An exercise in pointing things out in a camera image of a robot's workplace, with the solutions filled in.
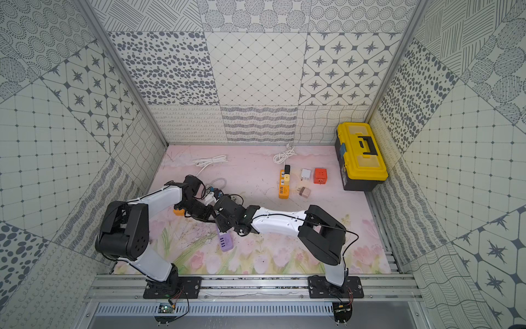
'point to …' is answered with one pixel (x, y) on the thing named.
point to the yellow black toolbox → (361, 160)
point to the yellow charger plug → (287, 179)
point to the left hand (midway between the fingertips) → (215, 218)
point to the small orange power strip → (283, 190)
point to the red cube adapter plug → (320, 176)
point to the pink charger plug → (305, 192)
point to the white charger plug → (306, 174)
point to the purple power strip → (226, 240)
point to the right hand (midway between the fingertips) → (224, 217)
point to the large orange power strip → (179, 212)
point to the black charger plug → (287, 171)
